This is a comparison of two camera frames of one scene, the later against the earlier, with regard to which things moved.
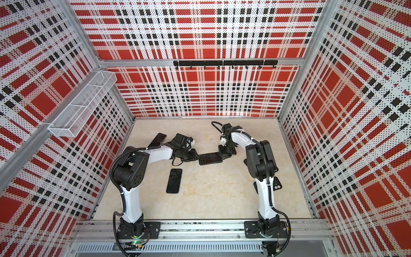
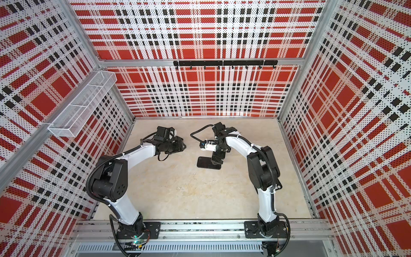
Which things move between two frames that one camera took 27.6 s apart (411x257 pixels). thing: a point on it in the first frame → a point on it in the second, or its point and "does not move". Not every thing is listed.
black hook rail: x=232 y=63 does not move
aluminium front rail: x=306 y=236 does not move
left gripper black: x=193 y=157 → x=179 y=146
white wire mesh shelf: x=68 y=123 does not move
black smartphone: x=174 y=181 → x=205 y=163
